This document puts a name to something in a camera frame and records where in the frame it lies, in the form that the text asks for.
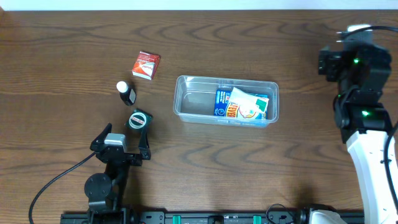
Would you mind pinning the black mounting rail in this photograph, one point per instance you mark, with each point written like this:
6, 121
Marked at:
183, 218

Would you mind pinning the white green medicine box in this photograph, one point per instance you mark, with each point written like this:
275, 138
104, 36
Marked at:
250, 102

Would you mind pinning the red Panadol box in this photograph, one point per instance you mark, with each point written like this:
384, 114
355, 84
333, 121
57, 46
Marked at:
146, 65

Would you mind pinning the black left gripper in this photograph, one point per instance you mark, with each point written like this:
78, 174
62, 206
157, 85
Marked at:
135, 160

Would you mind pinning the clear plastic container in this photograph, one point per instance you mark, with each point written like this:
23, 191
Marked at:
194, 100

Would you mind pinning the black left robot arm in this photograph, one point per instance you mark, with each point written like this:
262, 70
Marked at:
105, 190

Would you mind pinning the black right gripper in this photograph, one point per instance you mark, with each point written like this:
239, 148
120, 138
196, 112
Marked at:
331, 61

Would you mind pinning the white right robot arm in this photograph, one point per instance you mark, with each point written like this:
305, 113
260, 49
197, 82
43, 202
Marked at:
365, 125

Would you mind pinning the green ointment box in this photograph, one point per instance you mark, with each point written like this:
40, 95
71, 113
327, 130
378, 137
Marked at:
139, 120

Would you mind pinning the blue Kool Fever box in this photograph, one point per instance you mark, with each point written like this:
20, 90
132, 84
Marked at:
223, 107

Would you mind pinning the dark syrup bottle white cap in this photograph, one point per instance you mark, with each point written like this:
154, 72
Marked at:
127, 94

